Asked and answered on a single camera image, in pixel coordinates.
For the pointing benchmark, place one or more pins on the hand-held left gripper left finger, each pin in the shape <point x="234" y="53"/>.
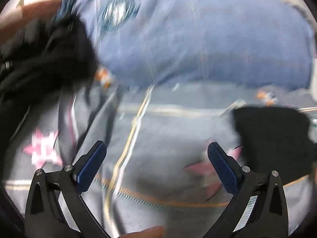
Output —
<point x="90" y="168"/>

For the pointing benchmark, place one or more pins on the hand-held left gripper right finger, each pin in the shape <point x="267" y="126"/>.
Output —
<point x="223" y="168"/>

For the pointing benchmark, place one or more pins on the grey printed bedsheet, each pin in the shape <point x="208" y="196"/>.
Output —
<point x="161" y="141"/>

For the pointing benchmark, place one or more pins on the blue striped pillow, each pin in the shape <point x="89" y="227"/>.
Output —
<point x="198" y="42"/>

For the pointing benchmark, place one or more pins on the brown wooden headboard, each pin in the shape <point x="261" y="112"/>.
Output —
<point x="32" y="12"/>

